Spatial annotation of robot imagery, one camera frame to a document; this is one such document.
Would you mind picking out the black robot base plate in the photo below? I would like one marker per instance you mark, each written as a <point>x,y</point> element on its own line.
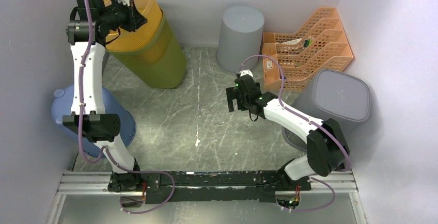
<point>184,186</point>

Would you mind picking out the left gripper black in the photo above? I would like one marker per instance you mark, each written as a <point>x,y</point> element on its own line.
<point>136,19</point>

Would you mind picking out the light grey plastic bin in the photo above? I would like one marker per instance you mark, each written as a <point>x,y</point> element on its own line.
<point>240,37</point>

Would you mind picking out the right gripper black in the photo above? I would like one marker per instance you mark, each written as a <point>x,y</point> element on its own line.
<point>232,93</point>

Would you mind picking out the dark grey mesh bin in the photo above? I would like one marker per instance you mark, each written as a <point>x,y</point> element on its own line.
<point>337,95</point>

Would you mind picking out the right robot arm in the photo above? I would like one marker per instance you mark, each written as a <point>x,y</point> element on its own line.
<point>327,149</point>

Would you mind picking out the olive green mesh bin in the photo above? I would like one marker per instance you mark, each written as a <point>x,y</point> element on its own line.
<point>159,64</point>

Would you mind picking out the orange plastic file organizer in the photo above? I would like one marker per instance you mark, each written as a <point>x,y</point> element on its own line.
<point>291,61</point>

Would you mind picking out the aluminium rail frame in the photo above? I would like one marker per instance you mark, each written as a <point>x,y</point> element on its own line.
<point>95,183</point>

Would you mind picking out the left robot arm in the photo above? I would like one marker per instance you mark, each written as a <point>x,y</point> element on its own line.
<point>89,24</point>

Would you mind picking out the yellow mesh bin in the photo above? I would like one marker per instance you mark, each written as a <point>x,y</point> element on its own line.
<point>133,41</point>

